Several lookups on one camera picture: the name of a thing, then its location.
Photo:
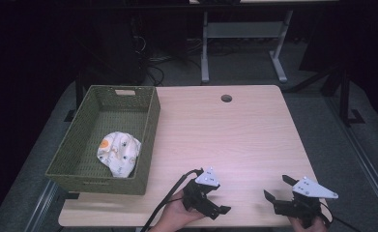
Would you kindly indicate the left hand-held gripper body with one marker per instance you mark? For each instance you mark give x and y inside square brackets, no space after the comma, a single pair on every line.
[196,195]

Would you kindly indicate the person's left hand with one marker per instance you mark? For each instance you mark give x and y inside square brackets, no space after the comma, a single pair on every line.
[173,216]

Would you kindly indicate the person's right hand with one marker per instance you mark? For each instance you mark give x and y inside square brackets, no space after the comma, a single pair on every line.
[305,227]

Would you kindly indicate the white patterned cloth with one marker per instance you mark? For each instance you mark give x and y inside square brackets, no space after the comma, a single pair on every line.
[120,154]

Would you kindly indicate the black metal stand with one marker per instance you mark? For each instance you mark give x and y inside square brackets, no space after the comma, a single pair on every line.
[78,93]
[344,93]

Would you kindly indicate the metal floor rail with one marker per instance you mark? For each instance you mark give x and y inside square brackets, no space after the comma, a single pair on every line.
[363,161]
[41,206]

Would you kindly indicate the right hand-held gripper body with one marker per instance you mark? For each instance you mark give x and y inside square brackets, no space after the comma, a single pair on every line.
[305,203]

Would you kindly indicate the green woven basket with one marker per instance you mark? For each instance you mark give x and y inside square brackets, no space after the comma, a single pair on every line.
[80,151]

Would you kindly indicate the grey metal desk frame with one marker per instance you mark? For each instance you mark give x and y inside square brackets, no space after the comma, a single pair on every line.
[241,29]

